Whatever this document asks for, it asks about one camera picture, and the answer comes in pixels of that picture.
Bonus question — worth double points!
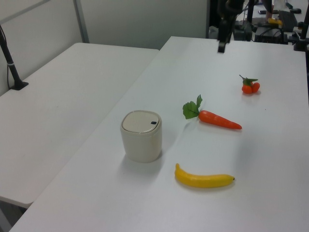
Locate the orange toy carrot green leaves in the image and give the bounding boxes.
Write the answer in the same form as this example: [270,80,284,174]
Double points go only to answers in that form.
[182,94,242,131]

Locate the beige lidded garbage bin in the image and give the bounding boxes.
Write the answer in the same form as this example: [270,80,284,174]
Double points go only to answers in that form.
[120,110,163,163]

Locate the white side table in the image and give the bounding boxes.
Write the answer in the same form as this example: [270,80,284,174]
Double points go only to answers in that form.
[0,43,160,209]

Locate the black camera pole with base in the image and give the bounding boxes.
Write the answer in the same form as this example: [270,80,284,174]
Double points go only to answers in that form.
[0,24,29,90]

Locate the black upright pole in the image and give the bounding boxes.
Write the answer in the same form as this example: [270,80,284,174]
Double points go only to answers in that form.
[245,0,256,26]

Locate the grey partition frame post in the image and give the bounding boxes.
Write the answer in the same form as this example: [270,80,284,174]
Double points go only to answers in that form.
[73,0,90,44]

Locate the orange toy tangerine cluster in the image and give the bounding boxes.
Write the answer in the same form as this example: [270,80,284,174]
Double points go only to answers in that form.
[239,74,261,95]

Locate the black equipment box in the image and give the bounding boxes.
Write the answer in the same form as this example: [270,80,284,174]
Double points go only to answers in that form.
[254,25,289,44]

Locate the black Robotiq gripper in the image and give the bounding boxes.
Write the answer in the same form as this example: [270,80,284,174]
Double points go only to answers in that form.
[216,0,244,53]

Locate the yellow toy banana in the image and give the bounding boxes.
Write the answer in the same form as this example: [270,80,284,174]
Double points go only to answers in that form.
[174,163,236,189]

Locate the black tripod stand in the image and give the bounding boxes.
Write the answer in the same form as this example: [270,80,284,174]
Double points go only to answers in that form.
[293,0,309,51]

